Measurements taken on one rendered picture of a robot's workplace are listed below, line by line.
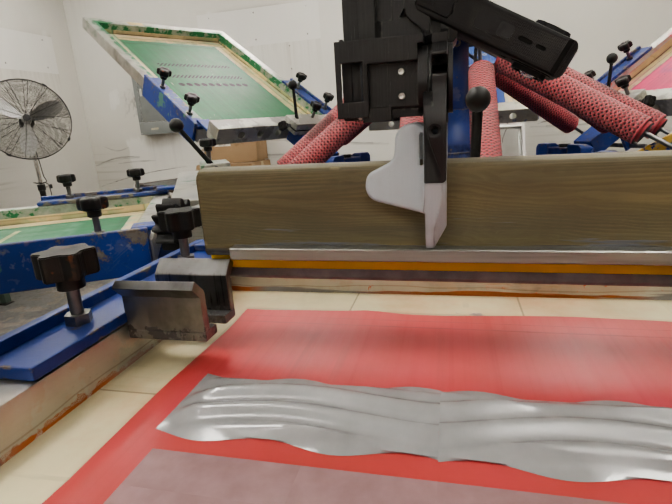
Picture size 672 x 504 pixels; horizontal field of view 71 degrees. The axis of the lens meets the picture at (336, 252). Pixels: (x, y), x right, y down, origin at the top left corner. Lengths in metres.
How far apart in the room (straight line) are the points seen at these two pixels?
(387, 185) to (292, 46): 4.40
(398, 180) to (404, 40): 0.09
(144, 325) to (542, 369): 0.31
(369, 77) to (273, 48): 4.45
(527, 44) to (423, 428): 0.25
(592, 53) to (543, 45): 4.25
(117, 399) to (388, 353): 0.21
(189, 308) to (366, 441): 0.18
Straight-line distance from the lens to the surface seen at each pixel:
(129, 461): 0.33
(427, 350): 0.40
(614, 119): 0.96
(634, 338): 0.46
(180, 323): 0.40
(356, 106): 0.35
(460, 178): 0.37
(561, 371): 0.39
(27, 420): 0.37
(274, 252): 0.39
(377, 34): 0.37
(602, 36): 4.64
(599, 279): 0.41
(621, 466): 0.31
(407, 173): 0.35
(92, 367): 0.41
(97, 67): 5.74
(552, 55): 0.36
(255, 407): 0.33
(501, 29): 0.36
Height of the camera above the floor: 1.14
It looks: 15 degrees down
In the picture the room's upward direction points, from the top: 4 degrees counter-clockwise
